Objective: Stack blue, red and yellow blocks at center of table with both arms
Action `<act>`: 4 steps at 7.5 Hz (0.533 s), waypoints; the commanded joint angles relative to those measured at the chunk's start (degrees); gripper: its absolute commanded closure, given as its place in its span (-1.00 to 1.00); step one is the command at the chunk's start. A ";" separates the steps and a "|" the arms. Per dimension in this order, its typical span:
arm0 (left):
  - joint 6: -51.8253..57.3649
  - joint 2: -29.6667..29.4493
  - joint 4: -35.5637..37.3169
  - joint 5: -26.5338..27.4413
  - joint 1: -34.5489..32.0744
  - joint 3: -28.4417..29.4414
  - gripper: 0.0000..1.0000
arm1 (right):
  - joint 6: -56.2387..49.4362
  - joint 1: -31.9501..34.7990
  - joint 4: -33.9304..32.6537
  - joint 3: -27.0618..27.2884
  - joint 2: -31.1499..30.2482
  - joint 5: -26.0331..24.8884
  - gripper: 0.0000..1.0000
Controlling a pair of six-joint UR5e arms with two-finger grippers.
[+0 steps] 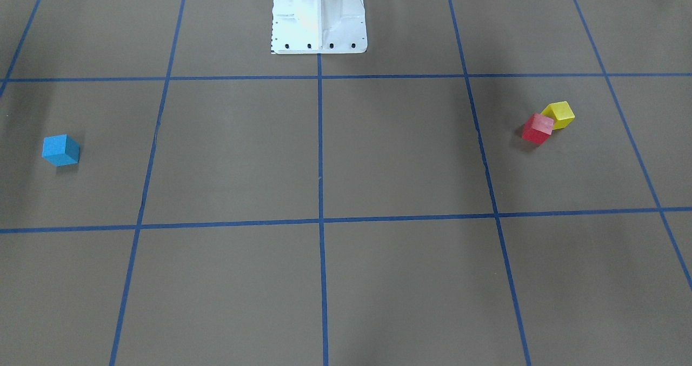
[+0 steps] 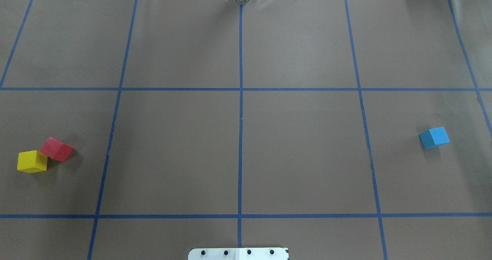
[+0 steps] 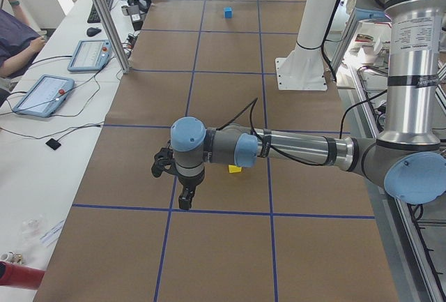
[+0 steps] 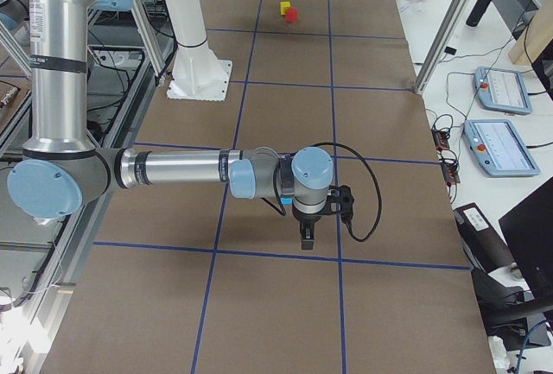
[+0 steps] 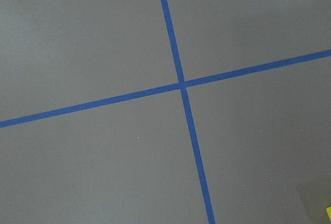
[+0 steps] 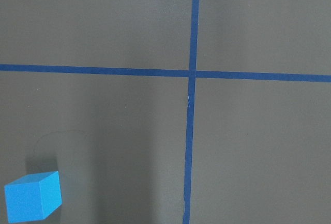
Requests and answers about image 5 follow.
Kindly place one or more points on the blue tape line crosswise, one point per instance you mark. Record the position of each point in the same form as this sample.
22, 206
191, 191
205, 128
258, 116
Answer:
166, 88

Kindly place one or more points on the yellow wooden block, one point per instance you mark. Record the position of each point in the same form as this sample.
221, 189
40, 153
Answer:
328, 210

